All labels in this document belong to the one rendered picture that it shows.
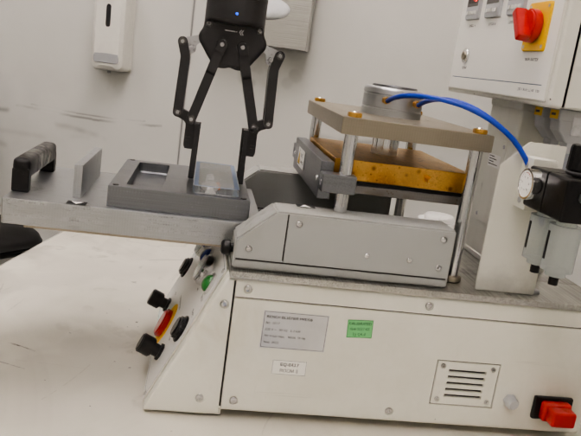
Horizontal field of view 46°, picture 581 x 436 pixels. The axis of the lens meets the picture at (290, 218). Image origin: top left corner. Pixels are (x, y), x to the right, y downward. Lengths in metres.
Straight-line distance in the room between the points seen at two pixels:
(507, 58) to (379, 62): 1.51
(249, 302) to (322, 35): 1.73
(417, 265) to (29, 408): 0.46
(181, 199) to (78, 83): 1.82
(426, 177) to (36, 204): 0.45
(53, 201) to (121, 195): 0.08
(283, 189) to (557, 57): 0.43
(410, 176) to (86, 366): 0.47
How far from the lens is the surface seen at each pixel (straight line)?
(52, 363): 0.94
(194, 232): 0.81
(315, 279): 0.77
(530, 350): 0.89
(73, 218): 0.82
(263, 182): 1.03
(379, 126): 0.79
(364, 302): 0.79
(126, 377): 0.91
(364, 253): 0.78
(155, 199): 0.81
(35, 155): 0.89
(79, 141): 2.62
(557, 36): 0.83
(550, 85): 0.82
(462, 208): 0.84
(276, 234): 0.76
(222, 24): 0.88
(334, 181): 0.78
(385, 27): 2.42
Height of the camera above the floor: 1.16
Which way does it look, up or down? 13 degrees down
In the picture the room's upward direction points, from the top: 8 degrees clockwise
